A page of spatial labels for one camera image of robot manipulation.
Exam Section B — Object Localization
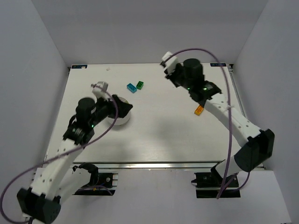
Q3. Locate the blue long lego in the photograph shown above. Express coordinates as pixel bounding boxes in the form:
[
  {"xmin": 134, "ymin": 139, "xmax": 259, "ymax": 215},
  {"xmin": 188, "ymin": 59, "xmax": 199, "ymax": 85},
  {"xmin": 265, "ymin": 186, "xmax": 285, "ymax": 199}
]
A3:
[{"xmin": 127, "ymin": 83, "xmax": 137, "ymax": 93}]

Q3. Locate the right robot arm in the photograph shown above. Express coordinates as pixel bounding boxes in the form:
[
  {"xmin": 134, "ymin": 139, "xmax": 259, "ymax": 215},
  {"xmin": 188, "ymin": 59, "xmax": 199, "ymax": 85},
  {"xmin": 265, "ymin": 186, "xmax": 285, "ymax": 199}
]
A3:
[{"xmin": 162, "ymin": 57, "xmax": 275, "ymax": 177}]

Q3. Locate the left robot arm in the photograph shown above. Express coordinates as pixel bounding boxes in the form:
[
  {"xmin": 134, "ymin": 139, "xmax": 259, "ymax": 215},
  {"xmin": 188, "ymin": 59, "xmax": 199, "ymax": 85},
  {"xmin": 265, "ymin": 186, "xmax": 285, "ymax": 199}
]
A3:
[{"xmin": 17, "ymin": 95, "xmax": 133, "ymax": 224}]

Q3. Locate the white round divided container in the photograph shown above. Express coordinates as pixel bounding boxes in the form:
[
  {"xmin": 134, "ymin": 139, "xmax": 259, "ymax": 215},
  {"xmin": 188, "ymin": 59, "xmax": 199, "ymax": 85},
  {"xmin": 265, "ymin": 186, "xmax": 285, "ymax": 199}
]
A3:
[{"xmin": 106, "ymin": 97, "xmax": 131, "ymax": 126}]

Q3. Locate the dark green lego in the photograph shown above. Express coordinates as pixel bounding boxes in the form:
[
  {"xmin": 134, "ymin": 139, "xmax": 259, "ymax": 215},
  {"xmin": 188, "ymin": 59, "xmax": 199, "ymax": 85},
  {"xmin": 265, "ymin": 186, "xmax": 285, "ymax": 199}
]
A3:
[{"xmin": 136, "ymin": 81, "xmax": 144, "ymax": 90}]

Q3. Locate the right blue label sticker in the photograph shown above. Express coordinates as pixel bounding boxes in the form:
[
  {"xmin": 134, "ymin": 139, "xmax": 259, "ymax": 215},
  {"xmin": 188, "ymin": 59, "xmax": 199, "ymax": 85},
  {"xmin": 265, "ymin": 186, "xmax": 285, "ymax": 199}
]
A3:
[{"xmin": 210, "ymin": 63, "xmax": 227, "ymax": 67}]

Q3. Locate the blue label sticker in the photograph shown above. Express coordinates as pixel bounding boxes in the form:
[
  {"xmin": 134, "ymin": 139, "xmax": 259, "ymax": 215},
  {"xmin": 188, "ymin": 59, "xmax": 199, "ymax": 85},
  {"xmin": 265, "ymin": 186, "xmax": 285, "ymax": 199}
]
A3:
[
  {"xmin": 71, "ymin": 64, "xmax": 87, "ymax": 69},
  {"xmin": 210, "ymin": 63, "xmax": 227, "ymax": 67}
]

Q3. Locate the orange long lego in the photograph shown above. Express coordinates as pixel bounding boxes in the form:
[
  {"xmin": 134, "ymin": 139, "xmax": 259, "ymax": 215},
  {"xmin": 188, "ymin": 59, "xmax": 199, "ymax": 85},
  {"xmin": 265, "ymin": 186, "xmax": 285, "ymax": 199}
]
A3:
[{"xmin": 194, "ymin": 105, "xmax": 204, "ymax": 116}]

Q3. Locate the left blue label sticker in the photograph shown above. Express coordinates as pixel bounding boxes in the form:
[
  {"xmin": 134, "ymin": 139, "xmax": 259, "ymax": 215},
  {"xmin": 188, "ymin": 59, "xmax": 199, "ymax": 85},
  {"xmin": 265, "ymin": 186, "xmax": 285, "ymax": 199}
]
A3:
[{"xmin": 71, "ymin": 64, "xmax": 87, "ymax": 69}]

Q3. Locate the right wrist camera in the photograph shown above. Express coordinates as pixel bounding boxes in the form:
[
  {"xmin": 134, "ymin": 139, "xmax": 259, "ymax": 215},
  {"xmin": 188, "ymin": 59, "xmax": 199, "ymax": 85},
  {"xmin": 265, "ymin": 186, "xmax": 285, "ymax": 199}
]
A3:
[{"xmin": 160, "ymin": 51, "xmax": 179, "ymax": 75}]

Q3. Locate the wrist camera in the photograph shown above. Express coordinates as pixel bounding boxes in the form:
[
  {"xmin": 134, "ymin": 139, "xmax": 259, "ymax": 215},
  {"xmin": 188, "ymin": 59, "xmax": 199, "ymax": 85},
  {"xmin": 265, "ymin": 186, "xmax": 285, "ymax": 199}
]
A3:
[
  {"xmin": 160, "ymin": 51, "xmax": 179, "ymax": 75},
  {"xmin": 91, "ymin": 81, "xmax": 108, "ymax": 100}
]

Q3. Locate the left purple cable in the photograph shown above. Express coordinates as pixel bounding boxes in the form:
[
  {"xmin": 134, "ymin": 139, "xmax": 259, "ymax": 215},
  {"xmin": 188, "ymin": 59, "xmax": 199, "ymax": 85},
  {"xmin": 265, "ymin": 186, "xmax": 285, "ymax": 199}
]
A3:
[{"xmin": 0, "ymin": 85, "xmax": 119, "ymax": 223}]

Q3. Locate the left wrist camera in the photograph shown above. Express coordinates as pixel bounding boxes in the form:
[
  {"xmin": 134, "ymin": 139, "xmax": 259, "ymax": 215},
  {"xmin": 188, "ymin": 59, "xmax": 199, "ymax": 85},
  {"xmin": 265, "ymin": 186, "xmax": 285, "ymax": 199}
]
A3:
[{"xmin": 91, "ymin": 81, "xmax": 108, "ymax": 100}]

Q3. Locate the aluminium table rail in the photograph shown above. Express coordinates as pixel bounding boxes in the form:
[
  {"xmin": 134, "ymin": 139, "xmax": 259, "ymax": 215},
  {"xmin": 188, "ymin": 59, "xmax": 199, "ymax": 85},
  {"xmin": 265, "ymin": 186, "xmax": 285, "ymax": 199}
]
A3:
[{"xmin": 70, "ymin": 161, "xmax": 266, "ymax": 171}]

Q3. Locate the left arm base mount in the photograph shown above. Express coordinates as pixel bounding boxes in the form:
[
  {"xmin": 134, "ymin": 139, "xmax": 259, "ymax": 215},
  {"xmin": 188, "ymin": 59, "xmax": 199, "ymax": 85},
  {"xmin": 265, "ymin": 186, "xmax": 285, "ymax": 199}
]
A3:
[{"xmin": 72, "ymin": 163, "xmax": 118, "ymax": 196}]

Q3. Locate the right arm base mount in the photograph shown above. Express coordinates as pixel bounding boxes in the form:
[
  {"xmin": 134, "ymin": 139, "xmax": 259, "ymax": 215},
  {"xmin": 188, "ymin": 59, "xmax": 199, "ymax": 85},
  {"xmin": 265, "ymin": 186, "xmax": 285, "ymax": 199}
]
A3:
[{"xmin": 191, "ymin": 168, "xmax": 241, "ymax": 199}]

